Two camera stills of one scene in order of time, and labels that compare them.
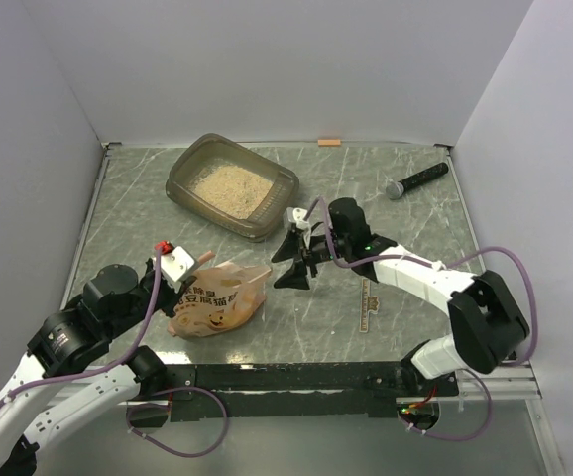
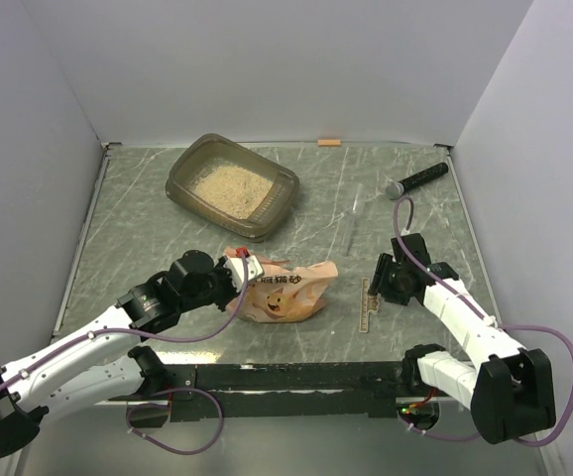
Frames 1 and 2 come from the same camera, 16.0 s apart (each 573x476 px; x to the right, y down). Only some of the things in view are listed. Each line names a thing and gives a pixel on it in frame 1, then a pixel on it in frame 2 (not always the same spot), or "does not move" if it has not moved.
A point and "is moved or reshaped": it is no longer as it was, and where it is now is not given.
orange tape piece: (329, 142) does not move
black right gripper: (296, 276) -> (379, 276)
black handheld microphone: (396, 189) does not move
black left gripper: (174, 297) -> (232, 290)
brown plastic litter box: (232, 186) does not move
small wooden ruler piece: (368, 304) does not move
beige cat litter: (232, 190) does not move
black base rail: (223, 393) does not move
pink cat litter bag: (218, 298) is moved or reshaped
